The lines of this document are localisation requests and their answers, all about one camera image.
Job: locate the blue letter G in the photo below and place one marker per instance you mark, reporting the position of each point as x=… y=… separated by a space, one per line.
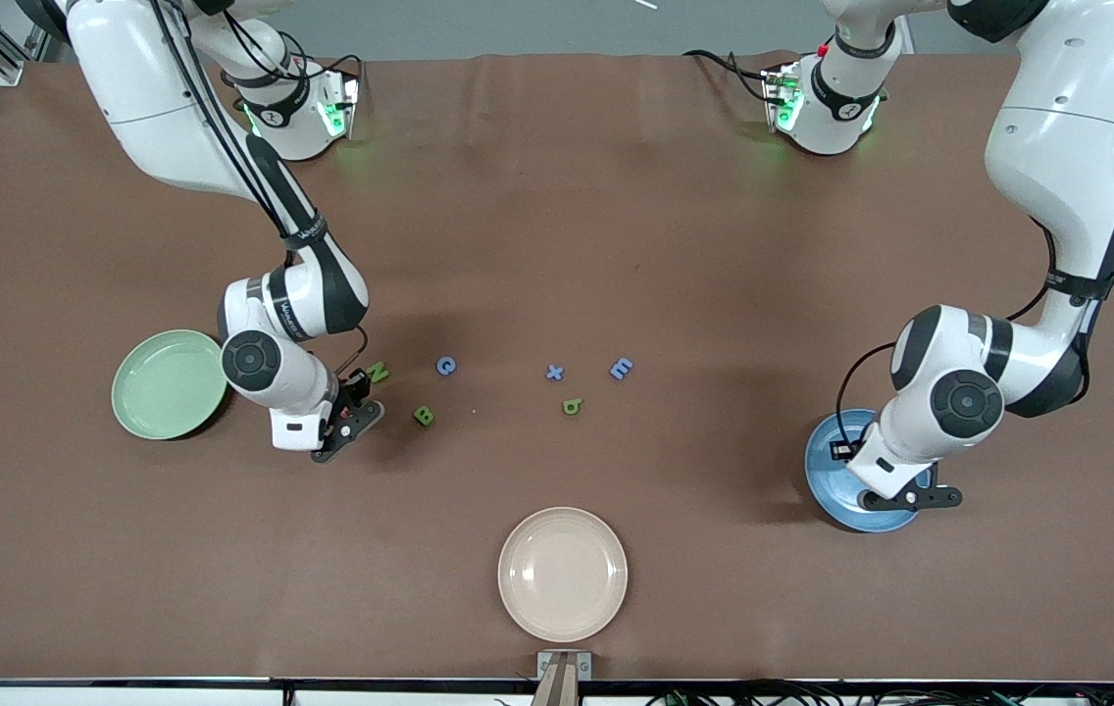
x=439 y=366

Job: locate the green letter N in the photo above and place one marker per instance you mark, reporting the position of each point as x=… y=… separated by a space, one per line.
x=379 y=373

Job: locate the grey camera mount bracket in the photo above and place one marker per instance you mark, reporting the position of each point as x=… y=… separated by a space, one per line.
x=564 y=677

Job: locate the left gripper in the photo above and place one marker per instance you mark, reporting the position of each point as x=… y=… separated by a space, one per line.
x=849 y=446

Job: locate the blue plate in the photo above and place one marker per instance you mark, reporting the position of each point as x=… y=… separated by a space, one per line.
x=824 y=485

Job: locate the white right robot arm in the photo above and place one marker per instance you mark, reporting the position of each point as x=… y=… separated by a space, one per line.
x=155 y=98

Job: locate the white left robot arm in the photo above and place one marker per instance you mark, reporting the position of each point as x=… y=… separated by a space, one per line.
x=1057 y=147

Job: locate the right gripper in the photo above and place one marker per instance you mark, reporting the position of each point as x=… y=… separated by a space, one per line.
x=348 y=389

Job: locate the green letter B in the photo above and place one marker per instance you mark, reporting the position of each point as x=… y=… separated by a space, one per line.
x=424 y=416

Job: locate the light green plate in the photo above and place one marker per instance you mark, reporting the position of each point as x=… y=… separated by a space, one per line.
x=170 y=384

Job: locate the blue letter x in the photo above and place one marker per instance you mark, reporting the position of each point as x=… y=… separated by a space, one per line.
x=554 y=373

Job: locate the blue letter m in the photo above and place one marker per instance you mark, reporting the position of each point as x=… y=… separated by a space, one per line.
x=621 y=369

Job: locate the beige plate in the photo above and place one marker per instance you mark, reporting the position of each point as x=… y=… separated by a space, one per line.
x=562 y=574

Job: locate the brown table cover sheet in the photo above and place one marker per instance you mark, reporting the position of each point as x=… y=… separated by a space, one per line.
x=557 y=245

